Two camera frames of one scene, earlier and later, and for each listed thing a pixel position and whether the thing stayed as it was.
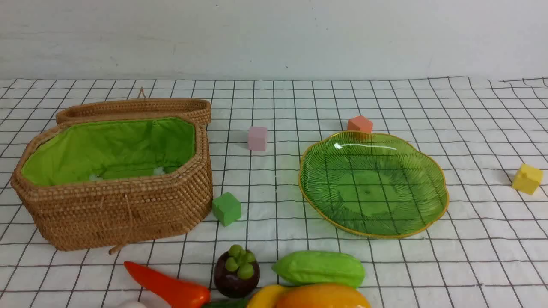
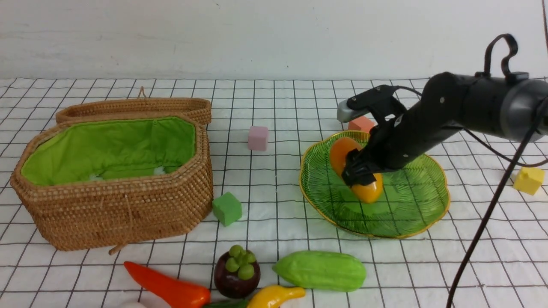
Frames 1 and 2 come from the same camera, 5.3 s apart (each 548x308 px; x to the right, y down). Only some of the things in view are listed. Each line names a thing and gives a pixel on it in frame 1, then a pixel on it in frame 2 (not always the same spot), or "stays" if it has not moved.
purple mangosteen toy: (236, 272) stays
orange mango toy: (325, 295) -> (369, 193)
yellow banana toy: (266, 297) stays
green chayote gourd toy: (321, 267) stays
